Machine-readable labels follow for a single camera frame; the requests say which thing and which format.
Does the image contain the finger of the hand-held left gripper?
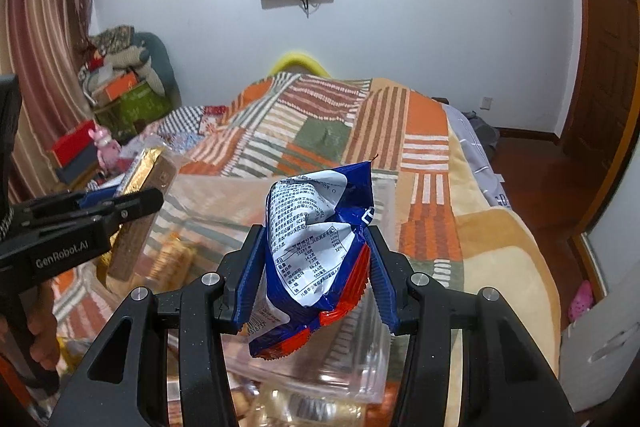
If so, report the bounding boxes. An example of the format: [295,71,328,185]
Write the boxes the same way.
[102,188,165,228]
[75,188,126,208]

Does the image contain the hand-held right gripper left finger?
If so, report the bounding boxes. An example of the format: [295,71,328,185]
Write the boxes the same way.
[47,224,266,427]

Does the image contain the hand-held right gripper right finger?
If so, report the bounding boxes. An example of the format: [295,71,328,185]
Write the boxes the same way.
[366,226,576,427]

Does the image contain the gold brown snack packet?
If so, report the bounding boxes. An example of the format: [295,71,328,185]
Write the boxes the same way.
[96,146,182,284]

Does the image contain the clear plastic container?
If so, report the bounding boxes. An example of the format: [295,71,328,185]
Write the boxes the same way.
[117,171,403,410]

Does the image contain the blue snack packet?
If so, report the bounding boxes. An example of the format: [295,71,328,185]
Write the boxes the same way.
[248,161,402,360]

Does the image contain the person's left hand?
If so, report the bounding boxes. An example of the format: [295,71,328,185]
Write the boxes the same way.
[24,281,64,375]

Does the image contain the pink plush toy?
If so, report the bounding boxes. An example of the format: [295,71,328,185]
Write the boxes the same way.
[89,126,124,171]

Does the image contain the red box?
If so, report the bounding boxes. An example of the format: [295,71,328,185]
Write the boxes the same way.
[51,121,99,168]

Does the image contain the gold snack packets in container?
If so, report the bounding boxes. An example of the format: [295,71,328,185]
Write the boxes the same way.
[150,231,198,280]

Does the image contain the green cardboard box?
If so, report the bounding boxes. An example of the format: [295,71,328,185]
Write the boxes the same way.
[94,88,174,135]

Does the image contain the orange cardboard box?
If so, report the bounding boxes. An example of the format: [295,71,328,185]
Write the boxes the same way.
[101,73,142,102]

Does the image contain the orange patchwork blanket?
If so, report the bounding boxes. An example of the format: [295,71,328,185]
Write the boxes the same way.
[50,72,561,413]

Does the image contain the striped brown curtain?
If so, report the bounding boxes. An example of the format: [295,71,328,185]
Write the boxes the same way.
[0,0,103,202]

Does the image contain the white striped bedsheet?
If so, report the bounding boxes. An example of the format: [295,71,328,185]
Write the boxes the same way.
[447,104,513,210]

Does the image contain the grey cloth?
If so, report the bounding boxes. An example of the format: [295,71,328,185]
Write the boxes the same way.
[459,111,501,148]

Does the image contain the pink slipper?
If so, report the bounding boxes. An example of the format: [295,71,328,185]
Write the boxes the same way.
[569,281,596,321]

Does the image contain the yellow chair back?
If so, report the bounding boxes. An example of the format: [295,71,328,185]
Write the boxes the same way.
[267,50,331,78]

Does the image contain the white cabinet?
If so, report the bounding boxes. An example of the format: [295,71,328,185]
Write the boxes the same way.
[559,289,640,414]

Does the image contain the wooden door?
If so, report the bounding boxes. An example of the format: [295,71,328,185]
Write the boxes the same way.
[559,0,640,233]

